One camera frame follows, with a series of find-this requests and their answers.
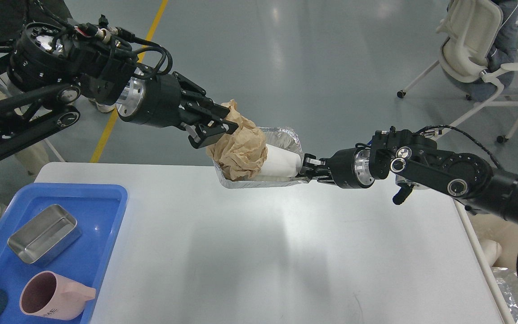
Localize person in dark trousers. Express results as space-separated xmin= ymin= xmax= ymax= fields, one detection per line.
xmin=0 ymin=0 xmax=116 ymax=113

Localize beige plastic bin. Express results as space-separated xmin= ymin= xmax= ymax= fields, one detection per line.
xmin=454 ymin=202 xmax=518 ymax=324

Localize brown paper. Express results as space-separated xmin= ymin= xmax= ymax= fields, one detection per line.
xmin=205 ymin=99 xmax=268 ymax=182

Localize foil container inside bin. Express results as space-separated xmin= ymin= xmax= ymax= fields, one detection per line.
xmin=491 ymin=267 xmax=518 ymax=324

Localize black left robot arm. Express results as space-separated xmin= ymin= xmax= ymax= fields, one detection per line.
xmin=0 ymin=0 xmax=239 ymax=161

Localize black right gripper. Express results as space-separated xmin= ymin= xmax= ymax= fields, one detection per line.
xmin=298 ymin=149 xmax=375 ymax=189

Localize pink mug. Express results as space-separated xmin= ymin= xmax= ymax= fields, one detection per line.
xmin=19 ymin=270 xmax=97 ymax=320

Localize person in black shirt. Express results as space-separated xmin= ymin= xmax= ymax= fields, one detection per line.
xmin=0 ymin=81 xmax=51 ymax=176

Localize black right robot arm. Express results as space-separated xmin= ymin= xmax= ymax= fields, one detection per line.
xmin=297 ymin=126 xmax=518 ymax=275

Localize aluminium foil container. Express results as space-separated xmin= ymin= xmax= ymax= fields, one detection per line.
xmin=214 ymin=127 xmax=310 ymax=189

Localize blue plastic tray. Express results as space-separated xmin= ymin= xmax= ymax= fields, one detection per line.
xmin=0 ymin=183 xmax=128 ymax=324

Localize seated person in jeans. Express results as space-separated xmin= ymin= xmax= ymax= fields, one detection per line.
xmin=466 ymin=0 xmax=518 ymax=101

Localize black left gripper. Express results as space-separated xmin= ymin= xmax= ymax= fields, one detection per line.
xmin=116 ymin=71 xmax=239 ymax=149

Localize white office chair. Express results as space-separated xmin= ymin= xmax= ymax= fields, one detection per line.
xmin=397 ymin=0 xmax=518 ymax=143

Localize small stainless steel tray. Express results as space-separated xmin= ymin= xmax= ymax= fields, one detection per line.
xmin=7 ymin=204 xmax=82 ymax=267

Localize white paper cup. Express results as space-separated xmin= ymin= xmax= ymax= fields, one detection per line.
xmin=258 ymin=144 xmax=303 ymax=178

